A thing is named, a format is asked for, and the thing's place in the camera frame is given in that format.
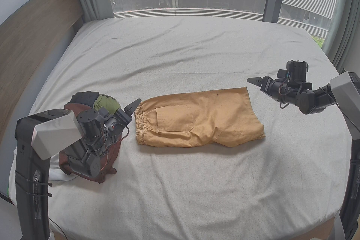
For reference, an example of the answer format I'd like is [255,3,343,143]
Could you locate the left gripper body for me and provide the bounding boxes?
[104,107,133,136]

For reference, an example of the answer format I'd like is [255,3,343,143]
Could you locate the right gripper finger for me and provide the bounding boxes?
[247,76,263,87]

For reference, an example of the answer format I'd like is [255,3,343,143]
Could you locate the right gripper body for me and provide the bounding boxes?
[260,75,291,103]

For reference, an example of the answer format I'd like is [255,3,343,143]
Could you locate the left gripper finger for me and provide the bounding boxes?
[124,98,142,119]

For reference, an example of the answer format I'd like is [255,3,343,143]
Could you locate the tan shorts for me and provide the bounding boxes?
[134,87,266,148]

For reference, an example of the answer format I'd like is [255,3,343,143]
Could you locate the bed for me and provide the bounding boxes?
[0,0,360,240]

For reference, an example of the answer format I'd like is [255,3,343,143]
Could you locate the green garment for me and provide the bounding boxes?
[94,94,121,114]

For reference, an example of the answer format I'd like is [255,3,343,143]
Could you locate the brown shorts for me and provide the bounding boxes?
[58,102,123,184]

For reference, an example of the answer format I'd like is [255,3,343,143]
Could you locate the black garment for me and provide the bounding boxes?
[70,91,99,106]

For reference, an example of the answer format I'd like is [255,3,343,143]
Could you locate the white garment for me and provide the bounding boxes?
[8,146,77,187]

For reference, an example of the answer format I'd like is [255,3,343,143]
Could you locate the black cable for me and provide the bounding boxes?
[49,218,68,240]

